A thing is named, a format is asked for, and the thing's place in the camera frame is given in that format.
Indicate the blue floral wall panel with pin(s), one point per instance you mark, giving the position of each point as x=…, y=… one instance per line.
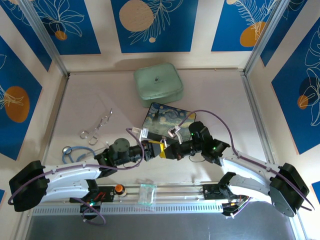
x=240, y=25
x=155, y=25
x=17, y=100
x=72, y=27
x=300, y=87

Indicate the metal scissor forceps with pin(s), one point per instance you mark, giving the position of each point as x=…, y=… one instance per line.
x=100, y=123

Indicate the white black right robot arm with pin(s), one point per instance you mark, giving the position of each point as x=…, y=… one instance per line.
x=250, y=166

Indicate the small clear plastic bag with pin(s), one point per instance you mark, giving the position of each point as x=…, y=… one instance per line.
x=147, y=193

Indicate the blue stethoscope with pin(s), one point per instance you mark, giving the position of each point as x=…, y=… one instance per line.
x=71, y=156

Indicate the orange cap small bottle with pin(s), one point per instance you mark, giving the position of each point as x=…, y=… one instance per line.
x=119, y=188

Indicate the yellow black padlock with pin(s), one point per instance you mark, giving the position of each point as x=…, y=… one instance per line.
x=162, y=151

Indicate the starry night print tin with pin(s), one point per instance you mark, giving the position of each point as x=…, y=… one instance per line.
x=165, y=120

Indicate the mint green zip case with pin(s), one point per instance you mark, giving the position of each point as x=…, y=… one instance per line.
x=157, y=81

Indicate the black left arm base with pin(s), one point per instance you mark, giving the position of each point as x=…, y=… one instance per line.
x=105, y=193

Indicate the aluminium rail frame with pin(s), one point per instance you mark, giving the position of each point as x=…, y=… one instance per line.
x=175, y=190

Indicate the aluminium corner post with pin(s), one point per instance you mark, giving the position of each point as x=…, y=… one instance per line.
x=42, y=35
x=265, y=37

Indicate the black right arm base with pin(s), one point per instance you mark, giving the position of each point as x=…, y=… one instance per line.
x=212, y=192

